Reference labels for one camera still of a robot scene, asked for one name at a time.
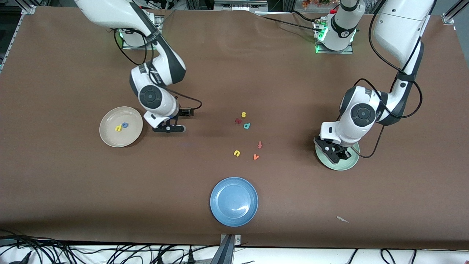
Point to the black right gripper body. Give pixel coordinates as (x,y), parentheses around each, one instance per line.
(182,112)

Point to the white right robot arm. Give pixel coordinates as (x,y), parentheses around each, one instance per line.
(110,11)

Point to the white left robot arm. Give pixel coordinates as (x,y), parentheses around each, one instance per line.
(395,25)

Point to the light green round plate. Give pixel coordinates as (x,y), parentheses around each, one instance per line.
(350,163)

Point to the brown paper table cover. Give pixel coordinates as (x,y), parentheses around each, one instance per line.
(220,73)

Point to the teal foam letter p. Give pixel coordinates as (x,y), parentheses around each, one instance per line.
(244,125)

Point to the small white paper scrap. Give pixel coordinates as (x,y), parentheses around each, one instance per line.
(341,219)

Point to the beige round plate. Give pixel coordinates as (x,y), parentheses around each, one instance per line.
(121,137)

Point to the blue round plate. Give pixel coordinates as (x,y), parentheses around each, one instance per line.
(234,201)

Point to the orange floral decoration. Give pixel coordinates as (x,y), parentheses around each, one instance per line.
(318,3)

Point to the metal frame rail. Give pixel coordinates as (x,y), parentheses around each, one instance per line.
(240,4)

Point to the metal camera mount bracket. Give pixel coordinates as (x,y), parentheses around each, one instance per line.
(227,253)

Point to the aluminium frame profile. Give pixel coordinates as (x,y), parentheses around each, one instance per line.
(447,18)
(28,8)

